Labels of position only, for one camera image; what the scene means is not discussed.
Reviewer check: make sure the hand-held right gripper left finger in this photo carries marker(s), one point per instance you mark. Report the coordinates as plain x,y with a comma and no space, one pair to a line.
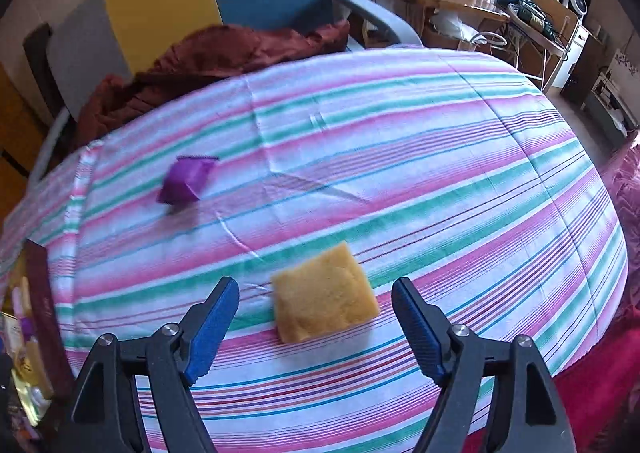
212,328

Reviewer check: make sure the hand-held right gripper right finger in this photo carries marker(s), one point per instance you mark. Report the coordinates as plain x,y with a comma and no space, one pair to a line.
417,328

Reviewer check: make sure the yellow sponge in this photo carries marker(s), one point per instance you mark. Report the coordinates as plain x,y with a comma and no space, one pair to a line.
325,293

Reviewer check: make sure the gold tin box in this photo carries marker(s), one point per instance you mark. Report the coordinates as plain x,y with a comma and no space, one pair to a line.
45,313

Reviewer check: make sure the purple soft item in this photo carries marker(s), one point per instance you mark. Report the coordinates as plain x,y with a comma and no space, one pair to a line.
29,333

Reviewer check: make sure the purple snack packet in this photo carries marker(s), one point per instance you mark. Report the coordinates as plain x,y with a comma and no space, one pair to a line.
185,180

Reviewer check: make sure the striped pink green tablecloth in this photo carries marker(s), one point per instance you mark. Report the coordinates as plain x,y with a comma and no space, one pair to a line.
400,158

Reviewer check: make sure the pink cloth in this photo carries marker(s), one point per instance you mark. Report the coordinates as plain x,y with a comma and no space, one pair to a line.
600,383

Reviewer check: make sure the dark red cloth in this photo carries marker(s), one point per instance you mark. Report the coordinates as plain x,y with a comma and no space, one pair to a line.
225,53

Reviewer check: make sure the wooden wardrobe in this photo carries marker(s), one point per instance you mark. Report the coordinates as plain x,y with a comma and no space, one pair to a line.
12,133

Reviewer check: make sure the low shelf cabinet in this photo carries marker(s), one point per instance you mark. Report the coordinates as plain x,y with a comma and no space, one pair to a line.
612,108

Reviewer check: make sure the white plastic bag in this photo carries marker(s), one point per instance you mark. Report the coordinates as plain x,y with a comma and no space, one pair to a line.
450,23

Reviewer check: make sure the small folding table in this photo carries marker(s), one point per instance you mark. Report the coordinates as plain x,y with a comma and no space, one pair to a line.
545,40

